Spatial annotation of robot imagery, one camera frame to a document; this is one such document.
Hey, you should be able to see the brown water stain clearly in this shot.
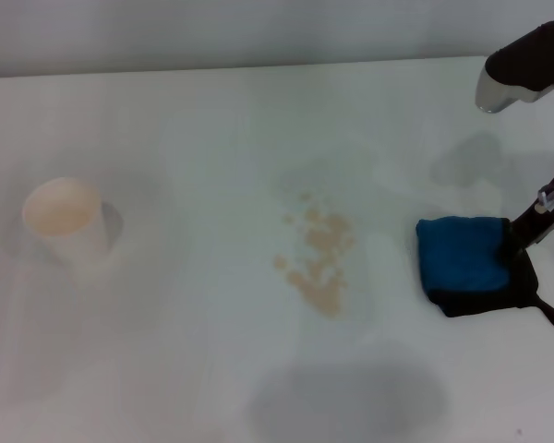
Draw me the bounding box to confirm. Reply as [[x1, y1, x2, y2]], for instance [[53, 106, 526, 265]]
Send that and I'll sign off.
[[271, 191, 357, 320]]

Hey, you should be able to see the blue rag with black trim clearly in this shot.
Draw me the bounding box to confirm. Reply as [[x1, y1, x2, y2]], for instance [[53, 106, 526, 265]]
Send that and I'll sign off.
[[414, 214, 554, 334]]

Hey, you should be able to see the white paper cup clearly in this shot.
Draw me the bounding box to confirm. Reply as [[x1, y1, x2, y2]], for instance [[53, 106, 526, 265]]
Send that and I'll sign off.
[[21, 177, 113, 278]]

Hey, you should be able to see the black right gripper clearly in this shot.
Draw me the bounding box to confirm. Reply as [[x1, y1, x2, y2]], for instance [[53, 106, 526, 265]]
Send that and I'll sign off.
[[500, 177, 554, 264]]

